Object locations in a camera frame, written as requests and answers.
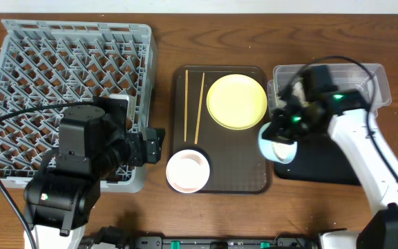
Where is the clear plastic waste bin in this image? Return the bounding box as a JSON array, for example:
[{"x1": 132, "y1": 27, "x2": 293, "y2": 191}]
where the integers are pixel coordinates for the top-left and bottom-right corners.
[{"x1": 267, "y1": 63, "x2": 392, "y2": 117}]

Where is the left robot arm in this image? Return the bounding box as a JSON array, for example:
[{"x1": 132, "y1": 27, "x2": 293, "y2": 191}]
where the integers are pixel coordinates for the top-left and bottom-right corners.
[{"x1": 24, "y1": 103, "x2": 165, "y2": 248}]

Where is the grey dishwasher rack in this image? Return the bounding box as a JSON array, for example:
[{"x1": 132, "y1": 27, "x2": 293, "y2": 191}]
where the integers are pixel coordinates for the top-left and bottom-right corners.
[{"x1": 0, "y1": 19, "x2": 157, "y2": 189}]

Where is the left wooden chopstick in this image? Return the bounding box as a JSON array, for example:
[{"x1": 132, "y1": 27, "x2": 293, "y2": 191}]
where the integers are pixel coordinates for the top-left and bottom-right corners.
[{"x1": 184, "y1": 69, "x2": 189, "y2": 142}]

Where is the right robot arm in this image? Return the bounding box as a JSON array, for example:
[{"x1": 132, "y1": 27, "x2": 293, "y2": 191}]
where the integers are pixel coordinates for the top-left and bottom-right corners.
[{"x1": 258, "y1": 90, "x2": 398, "y2": 248}]

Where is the crumpled white paper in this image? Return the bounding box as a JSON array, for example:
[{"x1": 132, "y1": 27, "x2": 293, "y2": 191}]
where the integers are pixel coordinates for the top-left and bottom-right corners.
[{"x1": 276, "y1": 81, "x2": 307, "y2": 108}]

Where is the dark brown serving tray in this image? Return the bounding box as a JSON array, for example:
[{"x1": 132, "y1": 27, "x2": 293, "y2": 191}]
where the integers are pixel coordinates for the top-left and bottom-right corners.
[{"x1": 169, "y1": 66, "x2": 272, "y2": 194}]

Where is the wooden chopstick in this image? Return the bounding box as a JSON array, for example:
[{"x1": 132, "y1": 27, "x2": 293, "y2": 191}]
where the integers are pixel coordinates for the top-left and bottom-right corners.
[
  {"x1": 194, "y1": 72, "x2": 205, "y2": 145},
  {"x1": 184, "y1": 69, "x2": 189, "y2": 142}
]

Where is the pink bowl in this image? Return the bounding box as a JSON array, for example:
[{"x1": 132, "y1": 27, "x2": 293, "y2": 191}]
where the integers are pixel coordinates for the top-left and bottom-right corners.
[{"x1": 166, "y1": 149, "x2": 210, "y2": 194}]

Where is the right wooden chopstick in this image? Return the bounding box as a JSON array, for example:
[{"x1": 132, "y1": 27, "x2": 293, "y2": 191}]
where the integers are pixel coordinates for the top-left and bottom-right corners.
[{"x1": 194, "y1": 72, "x2": 205, "y2": 145}]

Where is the yellow plate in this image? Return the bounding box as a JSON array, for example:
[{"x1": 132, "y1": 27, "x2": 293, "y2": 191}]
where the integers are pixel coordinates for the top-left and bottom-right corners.
[{"x1": 206, "y1": 74, "x2": 267, "y2": 130}]

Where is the black waste tray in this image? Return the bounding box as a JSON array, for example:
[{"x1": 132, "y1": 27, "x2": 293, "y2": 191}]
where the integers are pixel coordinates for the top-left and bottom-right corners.
[{"x1": 274, "y1": 133, "x2": 360, "y2": 186}]

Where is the light blue bowl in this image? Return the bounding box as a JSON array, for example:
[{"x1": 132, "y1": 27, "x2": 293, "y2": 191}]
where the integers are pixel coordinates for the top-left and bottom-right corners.
[{"x1": 258, "y1": 122, "x2": 298, "y2": 164}]

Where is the white cup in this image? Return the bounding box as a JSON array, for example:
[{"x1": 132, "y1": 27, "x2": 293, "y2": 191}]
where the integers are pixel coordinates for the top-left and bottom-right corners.
[{"x1": 109, "y1": 93, "x2": 139, "y2": 133}]

